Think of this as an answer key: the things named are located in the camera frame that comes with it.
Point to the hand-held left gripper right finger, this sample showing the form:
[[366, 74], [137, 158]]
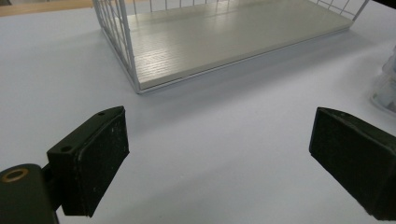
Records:
[[358, 155]]

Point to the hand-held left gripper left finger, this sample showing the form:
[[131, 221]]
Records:
[[90, 161]]

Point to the clear plastic container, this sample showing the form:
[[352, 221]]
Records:
[[386, 87]]

